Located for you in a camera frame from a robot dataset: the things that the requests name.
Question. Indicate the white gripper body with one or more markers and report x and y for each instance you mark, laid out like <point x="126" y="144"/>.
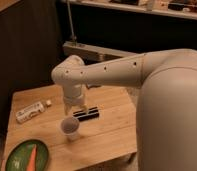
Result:
<point x="73" y="95"/>

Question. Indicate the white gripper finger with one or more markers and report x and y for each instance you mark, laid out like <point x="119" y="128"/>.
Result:
<point x="67" y="110"/>
<point x="84" y="108"/>

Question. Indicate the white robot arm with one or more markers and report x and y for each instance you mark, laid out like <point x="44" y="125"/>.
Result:
<point x="166" y="114"/>

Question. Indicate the black rectangular block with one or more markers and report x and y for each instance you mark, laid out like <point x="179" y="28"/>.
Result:
<point x="90" y="114"/>

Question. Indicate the white plastic bottle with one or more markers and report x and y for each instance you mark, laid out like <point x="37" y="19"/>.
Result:
<point x="32" y="110"/>

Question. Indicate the wooden table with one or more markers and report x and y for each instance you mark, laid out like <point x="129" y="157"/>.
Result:
<point x="109" y="136"/>

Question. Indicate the grey metal beam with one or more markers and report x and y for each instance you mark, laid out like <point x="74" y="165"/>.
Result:
<point x="93" y="53"/>

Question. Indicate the orange carrot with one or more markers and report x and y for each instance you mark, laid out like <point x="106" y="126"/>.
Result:
<point x="31" y="164"/>

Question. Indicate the green plate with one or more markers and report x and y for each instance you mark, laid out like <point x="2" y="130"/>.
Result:
<point x="18" y="158"/>

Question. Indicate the metal pole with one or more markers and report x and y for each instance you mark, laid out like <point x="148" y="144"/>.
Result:
<point x="73" y="36"/>

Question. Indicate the cluttered shelf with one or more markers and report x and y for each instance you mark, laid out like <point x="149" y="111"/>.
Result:
<point x="148" y="8"/>

